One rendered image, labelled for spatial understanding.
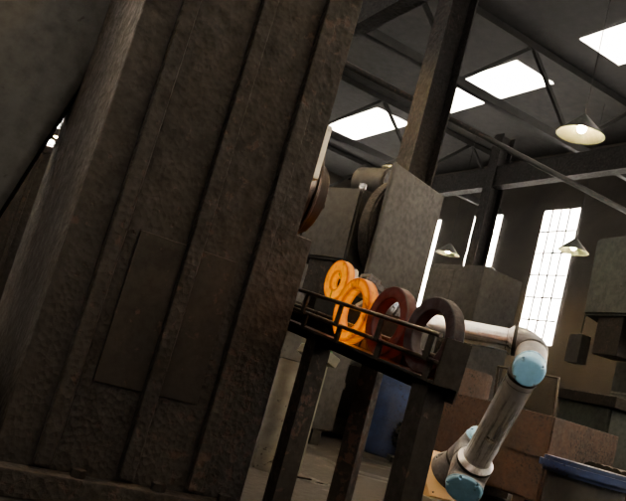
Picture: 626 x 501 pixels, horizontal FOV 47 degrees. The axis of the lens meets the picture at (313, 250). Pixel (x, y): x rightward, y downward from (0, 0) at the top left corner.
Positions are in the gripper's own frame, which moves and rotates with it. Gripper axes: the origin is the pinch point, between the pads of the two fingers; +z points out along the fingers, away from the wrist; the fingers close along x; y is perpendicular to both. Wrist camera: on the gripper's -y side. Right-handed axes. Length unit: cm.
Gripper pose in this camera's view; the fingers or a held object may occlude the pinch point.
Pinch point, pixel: (340, 276)
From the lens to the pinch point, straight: 263.4
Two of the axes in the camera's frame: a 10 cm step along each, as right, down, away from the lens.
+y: 4.9, -8.2, 2.9
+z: -7.3, -5.7, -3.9
